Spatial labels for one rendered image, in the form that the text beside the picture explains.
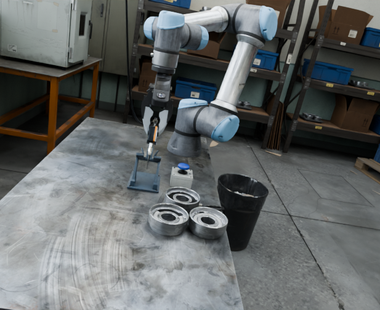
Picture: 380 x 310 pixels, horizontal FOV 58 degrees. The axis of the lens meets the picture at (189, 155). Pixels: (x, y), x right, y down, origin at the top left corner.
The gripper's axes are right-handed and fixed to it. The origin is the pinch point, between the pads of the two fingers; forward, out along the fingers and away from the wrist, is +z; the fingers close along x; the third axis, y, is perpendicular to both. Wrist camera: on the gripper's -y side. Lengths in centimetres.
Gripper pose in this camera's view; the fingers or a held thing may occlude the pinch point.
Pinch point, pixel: (153, 132)
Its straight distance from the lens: 107.8
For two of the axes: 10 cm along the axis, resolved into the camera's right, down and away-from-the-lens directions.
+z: -1.9, 9.2, 3.5
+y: -0.3, -3.6, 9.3
